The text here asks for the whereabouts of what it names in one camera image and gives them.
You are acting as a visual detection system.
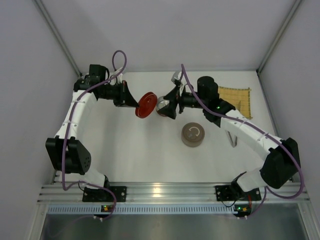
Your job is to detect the red metal lunch tin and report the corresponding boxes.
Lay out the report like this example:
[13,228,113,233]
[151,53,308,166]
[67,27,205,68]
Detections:
[155,96,170,117]

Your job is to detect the red round lid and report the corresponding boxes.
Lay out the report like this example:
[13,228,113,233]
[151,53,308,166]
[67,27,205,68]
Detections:
[135,91,158,119]

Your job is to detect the brown round lid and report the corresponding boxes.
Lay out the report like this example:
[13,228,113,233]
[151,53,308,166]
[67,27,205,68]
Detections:
[181,122,205,141]

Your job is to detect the metal tongs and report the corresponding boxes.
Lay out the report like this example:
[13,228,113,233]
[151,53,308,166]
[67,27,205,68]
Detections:
[226,131,238,148]

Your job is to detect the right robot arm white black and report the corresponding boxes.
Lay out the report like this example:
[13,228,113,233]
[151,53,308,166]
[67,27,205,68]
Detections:
[156,76,301,199]

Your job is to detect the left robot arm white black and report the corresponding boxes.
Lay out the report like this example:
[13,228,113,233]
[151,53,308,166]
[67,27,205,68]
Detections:
[45,64,139,202]

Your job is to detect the bamboo sushi mat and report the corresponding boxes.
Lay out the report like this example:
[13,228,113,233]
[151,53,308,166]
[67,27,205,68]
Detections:
[218,86,252,120]

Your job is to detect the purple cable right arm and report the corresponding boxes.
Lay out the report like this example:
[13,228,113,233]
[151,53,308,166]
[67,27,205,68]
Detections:
[180,64,306,221]

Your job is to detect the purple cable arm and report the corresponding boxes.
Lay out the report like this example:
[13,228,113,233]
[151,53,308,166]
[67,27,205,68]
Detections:
[61,50,128,223]
[180,64,306,221]

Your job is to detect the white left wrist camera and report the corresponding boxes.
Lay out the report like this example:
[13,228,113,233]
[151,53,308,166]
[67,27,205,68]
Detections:
[110,67,124,85]

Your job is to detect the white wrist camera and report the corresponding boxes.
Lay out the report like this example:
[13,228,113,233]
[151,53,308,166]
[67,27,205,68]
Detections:
[110,67,124,85]
[171,71,184,87]

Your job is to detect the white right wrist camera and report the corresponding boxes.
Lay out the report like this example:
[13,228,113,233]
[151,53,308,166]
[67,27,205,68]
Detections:
[171,71,184,87]

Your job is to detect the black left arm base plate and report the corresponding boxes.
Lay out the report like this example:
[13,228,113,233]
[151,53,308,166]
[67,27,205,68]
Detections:
[82,186,127,203]

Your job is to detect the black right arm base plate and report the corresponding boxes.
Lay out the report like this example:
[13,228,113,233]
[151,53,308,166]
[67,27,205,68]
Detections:
[214,184,262,202]

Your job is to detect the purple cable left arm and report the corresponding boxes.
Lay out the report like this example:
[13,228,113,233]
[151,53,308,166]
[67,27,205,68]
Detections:
[61,50,128,223]

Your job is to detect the slotted cable duct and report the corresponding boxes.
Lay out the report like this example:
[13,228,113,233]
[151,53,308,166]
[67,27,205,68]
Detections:
[47,203,249,215]

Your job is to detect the aluminium mounting rail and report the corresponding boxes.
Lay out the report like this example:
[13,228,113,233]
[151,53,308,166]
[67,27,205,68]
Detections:
[37,182,310,204]

